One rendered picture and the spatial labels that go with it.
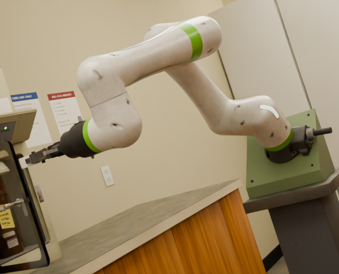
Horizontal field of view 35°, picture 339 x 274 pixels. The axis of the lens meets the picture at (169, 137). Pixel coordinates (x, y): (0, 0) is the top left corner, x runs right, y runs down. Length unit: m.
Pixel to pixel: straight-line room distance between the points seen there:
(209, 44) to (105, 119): 0.44
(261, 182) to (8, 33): 1.57
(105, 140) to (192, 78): 0.56
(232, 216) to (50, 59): 1.30
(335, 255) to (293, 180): 0.29
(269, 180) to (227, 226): 0.73
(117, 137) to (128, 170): 1.95
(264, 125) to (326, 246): 0.47
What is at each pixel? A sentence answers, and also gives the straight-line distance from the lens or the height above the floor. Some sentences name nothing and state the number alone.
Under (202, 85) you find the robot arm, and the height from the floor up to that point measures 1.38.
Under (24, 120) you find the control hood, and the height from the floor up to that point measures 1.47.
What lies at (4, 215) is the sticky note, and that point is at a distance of 1.77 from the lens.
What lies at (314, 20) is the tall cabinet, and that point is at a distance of 4.40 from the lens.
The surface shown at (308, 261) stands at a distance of 1.99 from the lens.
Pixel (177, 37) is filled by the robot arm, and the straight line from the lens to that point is 1.48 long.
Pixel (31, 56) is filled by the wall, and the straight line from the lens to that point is 2.93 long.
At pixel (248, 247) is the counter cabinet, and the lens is 2.77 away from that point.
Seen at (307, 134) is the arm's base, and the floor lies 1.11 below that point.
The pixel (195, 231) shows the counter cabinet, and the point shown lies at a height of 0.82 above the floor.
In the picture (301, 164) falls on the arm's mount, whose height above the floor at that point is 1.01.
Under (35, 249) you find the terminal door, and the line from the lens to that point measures 1.69.
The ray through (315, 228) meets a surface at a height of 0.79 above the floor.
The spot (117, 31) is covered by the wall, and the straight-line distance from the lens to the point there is 3.59.
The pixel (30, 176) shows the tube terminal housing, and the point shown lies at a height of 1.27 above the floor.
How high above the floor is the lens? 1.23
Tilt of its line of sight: 1 degrees up
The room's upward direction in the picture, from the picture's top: 18 degrees counter-clockwise
